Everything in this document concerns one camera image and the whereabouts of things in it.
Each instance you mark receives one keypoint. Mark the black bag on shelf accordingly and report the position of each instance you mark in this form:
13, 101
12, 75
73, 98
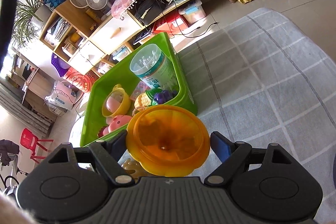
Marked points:
147, 10

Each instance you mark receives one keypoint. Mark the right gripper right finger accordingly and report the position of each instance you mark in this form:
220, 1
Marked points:
233, 157

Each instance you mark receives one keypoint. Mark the grey checked table cloth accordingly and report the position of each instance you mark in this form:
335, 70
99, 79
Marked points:
261, 80

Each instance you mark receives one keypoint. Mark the yellow toy cup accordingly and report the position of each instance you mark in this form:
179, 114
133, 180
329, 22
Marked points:
125, 105

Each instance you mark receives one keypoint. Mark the purple toy grapes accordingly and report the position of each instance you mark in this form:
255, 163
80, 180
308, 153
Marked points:
164, 96

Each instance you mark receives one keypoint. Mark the wooden cabinet with drawers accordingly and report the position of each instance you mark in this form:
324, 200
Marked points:
87, 43

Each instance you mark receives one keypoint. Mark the clear cotton swab jar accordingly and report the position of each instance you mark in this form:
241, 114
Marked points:
154, 68

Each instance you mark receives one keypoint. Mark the yellow toy corn cob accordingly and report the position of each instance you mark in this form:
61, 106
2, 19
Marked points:
144, 100

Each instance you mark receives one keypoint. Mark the orange plastic pumpkin bowl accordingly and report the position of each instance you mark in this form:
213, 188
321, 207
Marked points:
168, 141

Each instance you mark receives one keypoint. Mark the red plastic chair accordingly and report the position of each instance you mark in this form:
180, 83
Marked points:
31, 142

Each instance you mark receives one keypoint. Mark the red paper bag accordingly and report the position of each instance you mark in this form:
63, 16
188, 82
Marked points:
80, 81

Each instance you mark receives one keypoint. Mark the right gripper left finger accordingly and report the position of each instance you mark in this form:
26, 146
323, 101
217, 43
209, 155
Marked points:
106, 155

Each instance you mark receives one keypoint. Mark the pink pig toy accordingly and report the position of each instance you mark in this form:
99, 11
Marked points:
114, 123

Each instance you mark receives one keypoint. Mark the tan rubber hand toy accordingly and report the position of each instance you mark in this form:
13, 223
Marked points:
134, 169

